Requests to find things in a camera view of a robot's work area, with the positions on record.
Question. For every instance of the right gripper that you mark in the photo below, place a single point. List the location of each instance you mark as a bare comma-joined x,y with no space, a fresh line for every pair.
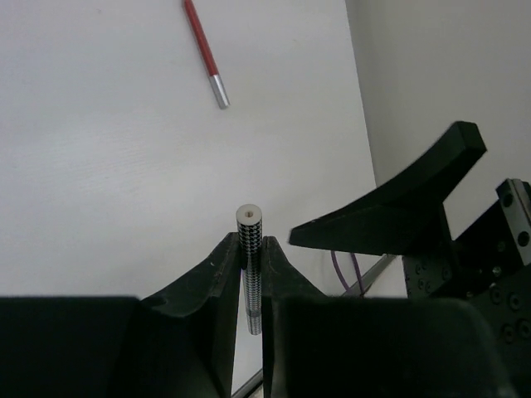
489,265

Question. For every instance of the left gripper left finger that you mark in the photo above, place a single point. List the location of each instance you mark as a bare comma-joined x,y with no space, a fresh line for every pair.
178,342

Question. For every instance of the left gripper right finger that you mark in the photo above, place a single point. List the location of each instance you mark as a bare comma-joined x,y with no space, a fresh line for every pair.
401,347

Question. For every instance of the grey eyeliner pencil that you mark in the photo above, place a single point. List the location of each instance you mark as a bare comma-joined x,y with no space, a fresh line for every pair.
249,227

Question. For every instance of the red lip gloss silver cap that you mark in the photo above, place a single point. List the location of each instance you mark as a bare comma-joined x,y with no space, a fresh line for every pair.
205,51

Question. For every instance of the aluminium front rail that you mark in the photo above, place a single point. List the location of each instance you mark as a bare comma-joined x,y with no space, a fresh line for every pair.
300,334

